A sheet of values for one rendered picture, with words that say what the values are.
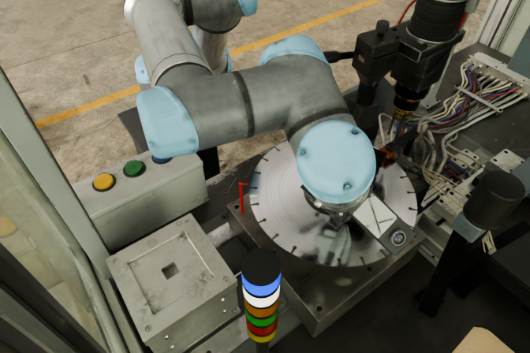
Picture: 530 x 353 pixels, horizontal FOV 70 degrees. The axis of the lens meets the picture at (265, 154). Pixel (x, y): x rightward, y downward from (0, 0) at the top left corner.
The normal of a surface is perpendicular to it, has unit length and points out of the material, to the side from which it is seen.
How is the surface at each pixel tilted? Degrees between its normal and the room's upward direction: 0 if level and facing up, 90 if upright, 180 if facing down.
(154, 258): 0
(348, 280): 0
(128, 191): 0
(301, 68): 20
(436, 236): 90
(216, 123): 69
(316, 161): 31
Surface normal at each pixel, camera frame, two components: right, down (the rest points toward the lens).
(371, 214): 0.13, 0.13
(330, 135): -0.22, -0.25
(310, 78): 0.10, -0.33
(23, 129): 0.58, 0.59
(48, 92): 0.00, -0.69
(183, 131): 0.29, 0.45
